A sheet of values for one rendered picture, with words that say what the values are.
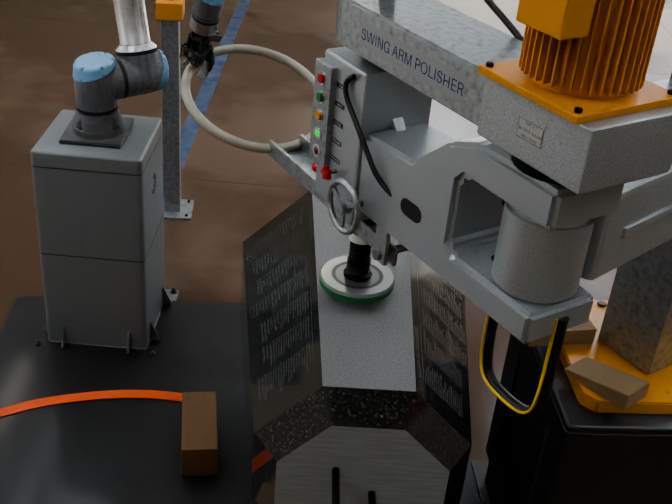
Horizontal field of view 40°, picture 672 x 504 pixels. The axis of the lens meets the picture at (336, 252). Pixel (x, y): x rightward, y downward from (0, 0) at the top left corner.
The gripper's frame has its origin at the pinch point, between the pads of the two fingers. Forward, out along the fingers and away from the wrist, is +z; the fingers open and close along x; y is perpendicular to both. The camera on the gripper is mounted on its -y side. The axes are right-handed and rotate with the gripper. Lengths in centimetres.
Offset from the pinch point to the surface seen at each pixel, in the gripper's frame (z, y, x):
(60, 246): 80, 36, -21
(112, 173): 46, 20, -13
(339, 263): -1, 34, 79
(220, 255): 137, -46, 7
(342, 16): -73, 30, 52
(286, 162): -11, 22, 48
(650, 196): -81, 36, 137
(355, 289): -6, 43, 88
